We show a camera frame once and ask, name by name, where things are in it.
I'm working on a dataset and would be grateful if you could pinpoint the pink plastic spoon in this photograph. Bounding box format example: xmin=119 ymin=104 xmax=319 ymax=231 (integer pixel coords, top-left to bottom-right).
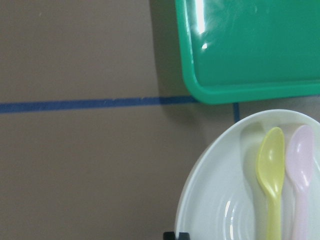
xmin=285 ymin=125 xmax=314 ymax=240

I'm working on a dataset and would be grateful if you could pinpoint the white round plate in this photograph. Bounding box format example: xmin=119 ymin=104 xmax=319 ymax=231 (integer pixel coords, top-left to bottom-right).
xmin=175 ymin=109 xmax=320 ymax=240

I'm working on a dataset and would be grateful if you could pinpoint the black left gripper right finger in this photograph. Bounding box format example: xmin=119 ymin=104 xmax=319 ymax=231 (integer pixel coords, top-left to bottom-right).
xmin=178 ymin=232 xmax=190 ymax=240

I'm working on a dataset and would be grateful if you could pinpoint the green plastic tray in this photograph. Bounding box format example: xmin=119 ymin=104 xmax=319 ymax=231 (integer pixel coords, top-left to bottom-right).
xmin=175 ymin=0 xmax=320 ymax=105

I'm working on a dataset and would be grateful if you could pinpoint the yellow plastic spoon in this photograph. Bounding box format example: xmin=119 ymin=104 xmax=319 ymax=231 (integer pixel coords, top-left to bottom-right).
xmin=255 ymin=127 xmax=285 ymax=240

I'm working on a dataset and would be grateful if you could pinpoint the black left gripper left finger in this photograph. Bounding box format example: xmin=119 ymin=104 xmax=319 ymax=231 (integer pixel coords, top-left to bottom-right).
xmin=163 ymin=231 xmax=176 ymax=240

